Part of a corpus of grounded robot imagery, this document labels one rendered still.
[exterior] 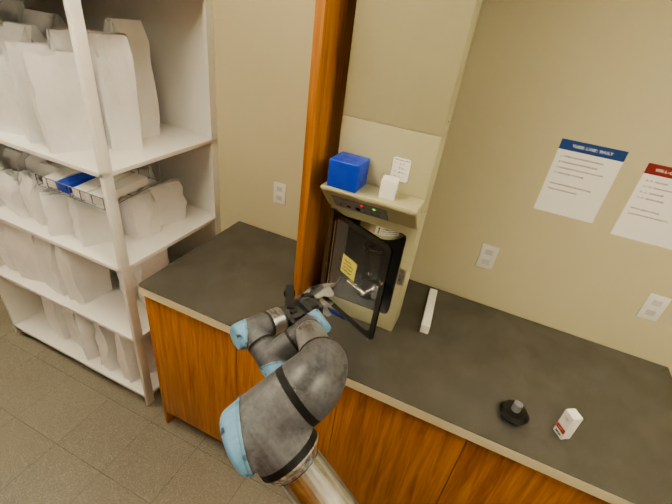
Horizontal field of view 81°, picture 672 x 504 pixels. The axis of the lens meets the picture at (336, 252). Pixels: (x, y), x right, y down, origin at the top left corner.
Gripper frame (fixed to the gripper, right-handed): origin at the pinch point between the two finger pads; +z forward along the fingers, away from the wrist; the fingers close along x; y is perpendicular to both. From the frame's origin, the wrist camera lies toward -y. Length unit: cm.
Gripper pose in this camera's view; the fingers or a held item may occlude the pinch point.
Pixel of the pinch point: (330, 293)
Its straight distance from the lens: 130.7
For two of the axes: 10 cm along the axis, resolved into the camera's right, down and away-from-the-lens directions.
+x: 1.2, -8.4, -5.2
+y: 6.2, 4.7, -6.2
